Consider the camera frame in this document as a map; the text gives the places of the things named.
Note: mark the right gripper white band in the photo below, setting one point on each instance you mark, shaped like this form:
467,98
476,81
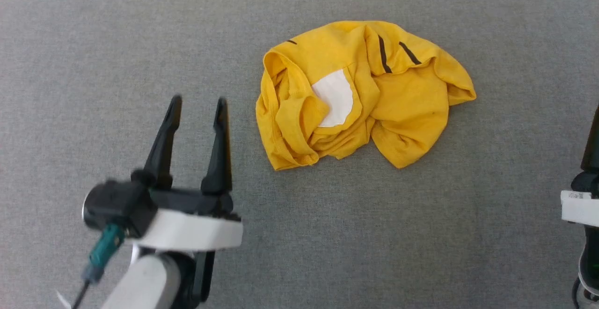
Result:
582,208

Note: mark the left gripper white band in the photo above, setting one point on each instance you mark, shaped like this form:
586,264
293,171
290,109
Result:
187,229

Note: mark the yellow cartoon print T-shirt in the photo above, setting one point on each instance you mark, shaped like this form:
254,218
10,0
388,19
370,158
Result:
412,112

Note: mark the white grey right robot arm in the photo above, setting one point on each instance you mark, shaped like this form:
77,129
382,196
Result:
590,262

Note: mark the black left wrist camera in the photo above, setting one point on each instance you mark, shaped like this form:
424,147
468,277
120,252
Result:
119,206

